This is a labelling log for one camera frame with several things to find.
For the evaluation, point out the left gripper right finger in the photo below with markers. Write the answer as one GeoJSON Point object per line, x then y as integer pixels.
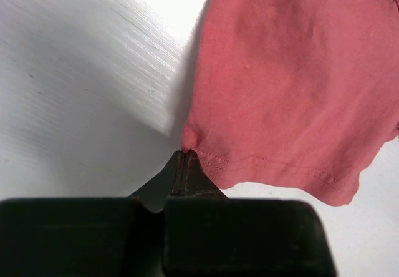
{"type": "Point", "coordinates": [209, 234]}

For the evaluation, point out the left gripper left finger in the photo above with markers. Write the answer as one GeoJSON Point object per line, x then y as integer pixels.
{"type": "Point", "coordinates": [88, 236]}

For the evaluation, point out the salmon red t-shirt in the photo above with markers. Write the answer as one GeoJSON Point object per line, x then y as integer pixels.
{"type": "Point", "coordinates": [294, 93]}

